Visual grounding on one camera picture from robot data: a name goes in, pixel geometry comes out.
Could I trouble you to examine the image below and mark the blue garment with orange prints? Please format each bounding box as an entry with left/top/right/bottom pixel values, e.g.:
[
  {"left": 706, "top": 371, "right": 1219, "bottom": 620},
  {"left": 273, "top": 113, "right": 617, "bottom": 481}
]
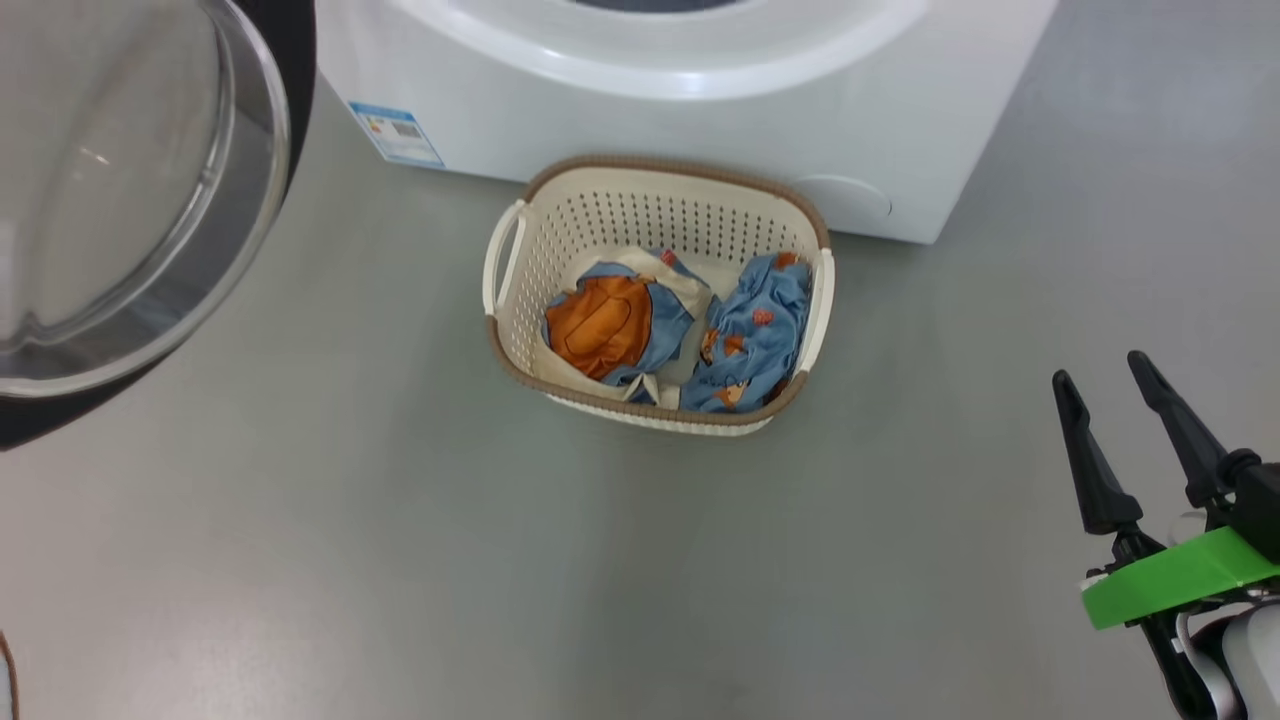
[{"left": 680, "top": 251, "right": 813, "bottom": 414}]

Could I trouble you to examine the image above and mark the cream perforated laundry basket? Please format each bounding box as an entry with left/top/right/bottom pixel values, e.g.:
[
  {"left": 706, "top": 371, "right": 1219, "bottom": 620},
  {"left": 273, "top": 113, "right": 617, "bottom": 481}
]
[{"left": 483, "top": 155, "right": 836, "bottom": 437}]

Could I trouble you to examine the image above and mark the round drain filter cover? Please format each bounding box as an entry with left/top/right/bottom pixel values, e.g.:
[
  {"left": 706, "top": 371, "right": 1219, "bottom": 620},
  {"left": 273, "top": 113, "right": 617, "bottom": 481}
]
[{"left": 795, "top": 175, "right": 893, "bottom": 223}]

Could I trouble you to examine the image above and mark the black round glass washer door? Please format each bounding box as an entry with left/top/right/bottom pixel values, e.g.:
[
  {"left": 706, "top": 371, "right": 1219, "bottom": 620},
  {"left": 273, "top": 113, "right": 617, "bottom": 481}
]
[{"left": 0, "top": 0, "right": 317, "bottom": 451}]

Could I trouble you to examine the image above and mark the cream orange blue garment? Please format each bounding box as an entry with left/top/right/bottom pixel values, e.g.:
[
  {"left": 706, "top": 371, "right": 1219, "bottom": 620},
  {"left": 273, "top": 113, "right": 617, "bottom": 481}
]
[{"left": 541, "top": 247, "right": 713, "bottom": 405}]

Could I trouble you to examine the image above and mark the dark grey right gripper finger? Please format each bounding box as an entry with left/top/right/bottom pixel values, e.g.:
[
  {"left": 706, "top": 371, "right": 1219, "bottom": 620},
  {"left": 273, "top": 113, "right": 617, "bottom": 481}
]
[
  {"left": 1128, "top": 350, "right": 1263, "bottom": 506},
  {"left": 1052, "top": 370, "right": 1143, "bottom": 536}
]

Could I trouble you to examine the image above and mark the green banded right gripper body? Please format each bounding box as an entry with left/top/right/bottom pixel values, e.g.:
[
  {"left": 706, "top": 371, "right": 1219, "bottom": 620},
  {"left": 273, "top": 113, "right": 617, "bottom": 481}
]
[{"left": 1080, "top": 525, "right": 1280, "bottom": 631}]

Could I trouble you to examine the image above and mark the blue energy label sticker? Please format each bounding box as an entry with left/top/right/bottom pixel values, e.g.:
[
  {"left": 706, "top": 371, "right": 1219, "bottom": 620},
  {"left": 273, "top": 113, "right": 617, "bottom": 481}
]
[{"left": 348, "top": 101, "right": 445, "bottom": 169}]

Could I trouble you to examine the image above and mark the white front-load washing machine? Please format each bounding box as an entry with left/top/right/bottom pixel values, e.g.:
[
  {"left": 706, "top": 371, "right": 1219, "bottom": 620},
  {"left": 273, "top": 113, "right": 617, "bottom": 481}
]
[{"left": 315, "top": 0, "right": 1059, "bottom": 245}]

